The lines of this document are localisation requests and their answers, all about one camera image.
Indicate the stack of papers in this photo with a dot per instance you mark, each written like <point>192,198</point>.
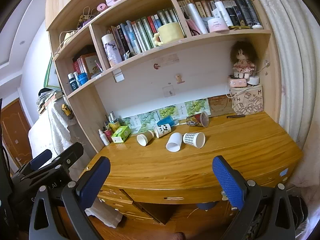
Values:
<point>47,98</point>

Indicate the light blue jar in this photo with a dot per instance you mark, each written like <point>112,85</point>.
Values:
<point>83,78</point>

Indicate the plain white paper cup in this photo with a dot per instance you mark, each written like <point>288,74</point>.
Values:
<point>174,142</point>

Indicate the dark blue bottle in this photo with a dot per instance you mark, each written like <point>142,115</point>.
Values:
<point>73,82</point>

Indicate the white rag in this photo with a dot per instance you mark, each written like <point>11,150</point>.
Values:
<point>103,213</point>

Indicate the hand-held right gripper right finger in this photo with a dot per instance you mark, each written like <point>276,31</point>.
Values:
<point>230,182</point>

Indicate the small white disc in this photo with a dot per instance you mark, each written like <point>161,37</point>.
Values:
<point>257,26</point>

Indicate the dried flower bag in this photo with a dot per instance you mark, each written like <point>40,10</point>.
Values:
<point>83,20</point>

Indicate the checkered paper cup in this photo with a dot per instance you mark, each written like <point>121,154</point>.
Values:
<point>194,139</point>

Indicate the brown paper cup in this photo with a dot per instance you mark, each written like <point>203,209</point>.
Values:
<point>146,138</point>

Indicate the white cylinder bottle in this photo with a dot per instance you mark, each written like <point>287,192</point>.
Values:
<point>197,17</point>

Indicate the patterned cup with red inside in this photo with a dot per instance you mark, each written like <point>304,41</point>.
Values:
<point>198,120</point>

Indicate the small white bottle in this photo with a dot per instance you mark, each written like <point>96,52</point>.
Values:
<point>104,138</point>

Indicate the row of grape cards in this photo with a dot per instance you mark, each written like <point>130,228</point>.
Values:
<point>165,113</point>

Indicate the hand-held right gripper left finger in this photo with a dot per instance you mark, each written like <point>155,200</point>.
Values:
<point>92,180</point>

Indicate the black pen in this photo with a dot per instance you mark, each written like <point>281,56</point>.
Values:
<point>236,116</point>

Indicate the yellow mug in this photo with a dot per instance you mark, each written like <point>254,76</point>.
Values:
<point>170,34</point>

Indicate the white round device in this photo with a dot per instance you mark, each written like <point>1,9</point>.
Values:
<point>253,80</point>

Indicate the pink ribbon spool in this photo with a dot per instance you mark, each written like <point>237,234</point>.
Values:
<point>101,6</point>

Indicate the white lotion bottle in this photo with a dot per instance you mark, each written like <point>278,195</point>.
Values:
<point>220,11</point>

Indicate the brown cardboard sheet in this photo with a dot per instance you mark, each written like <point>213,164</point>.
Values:
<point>220,106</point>

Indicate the brown wooden door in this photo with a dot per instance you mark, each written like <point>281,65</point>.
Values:
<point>13,140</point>

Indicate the pink cream jar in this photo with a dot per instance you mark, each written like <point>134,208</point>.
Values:
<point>217,25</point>

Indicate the white panda print cup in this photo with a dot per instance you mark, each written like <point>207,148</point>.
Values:
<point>163,130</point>

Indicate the wooden desk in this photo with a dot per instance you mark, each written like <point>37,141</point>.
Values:
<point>200,155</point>

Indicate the orange picture box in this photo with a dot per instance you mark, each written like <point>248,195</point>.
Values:
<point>88,63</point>

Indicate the yellow green bottle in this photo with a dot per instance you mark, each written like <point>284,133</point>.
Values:
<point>114,125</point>

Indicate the blue plastic cup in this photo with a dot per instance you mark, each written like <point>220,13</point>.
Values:
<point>167,120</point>

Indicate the white printed thermos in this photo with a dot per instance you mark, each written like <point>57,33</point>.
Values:
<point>110,50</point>

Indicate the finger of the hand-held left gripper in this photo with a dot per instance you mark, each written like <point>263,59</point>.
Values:
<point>71,152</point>
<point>40,158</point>

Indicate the green framed picture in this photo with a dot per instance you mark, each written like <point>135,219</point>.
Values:
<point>51,76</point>

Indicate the row of pale books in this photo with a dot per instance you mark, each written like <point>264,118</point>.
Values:
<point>142,31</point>

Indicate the white curtain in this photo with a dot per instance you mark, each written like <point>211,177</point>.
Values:
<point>287,55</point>

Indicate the yellow hanging toy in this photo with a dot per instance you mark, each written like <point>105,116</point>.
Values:
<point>66,110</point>

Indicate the pink music box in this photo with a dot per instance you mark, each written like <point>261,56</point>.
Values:
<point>237,82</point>

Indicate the row of tan books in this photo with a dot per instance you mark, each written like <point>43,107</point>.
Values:
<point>197,8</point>

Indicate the red pen holder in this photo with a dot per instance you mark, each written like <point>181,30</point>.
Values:
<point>108,133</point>

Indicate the printed beige box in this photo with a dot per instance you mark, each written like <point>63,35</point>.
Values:
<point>248,100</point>

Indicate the curly haired doll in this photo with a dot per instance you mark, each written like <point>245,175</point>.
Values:
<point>242,60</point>

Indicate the green tissue box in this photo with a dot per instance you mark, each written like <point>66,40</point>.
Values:
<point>121,134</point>

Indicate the white lace cloth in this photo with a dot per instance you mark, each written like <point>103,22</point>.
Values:
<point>56,130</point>

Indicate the wooden bookshelf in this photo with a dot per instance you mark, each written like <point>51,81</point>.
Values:
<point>140,87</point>

